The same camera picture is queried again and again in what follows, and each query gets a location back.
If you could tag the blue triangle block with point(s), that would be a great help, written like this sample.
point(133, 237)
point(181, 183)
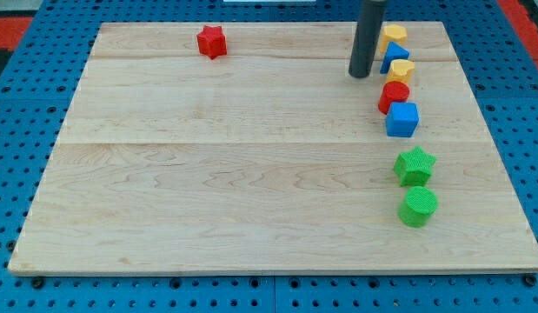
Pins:
point(393, 52)

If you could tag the green cylinder block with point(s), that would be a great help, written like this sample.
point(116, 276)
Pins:
point(418, 205)

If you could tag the yellow heart block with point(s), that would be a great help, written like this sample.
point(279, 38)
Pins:
point(400, 70)

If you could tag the green star block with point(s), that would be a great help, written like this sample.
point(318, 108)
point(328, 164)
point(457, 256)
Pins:
point(414, 167)

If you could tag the red star block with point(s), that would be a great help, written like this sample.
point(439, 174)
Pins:
point(211, 41)

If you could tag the light wooden board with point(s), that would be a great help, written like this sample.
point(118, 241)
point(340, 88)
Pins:
point(270, 160)

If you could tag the yellow hexagon block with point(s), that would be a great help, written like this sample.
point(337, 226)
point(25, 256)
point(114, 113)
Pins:
point(392, 33)

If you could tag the red cylinder block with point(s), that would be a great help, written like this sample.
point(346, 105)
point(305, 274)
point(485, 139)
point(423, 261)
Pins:
point(392, 92)

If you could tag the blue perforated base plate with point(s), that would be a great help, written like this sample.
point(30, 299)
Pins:
point(39, 80)

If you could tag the blue cube block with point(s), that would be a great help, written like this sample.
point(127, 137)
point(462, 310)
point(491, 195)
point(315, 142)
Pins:
point(402, 119)

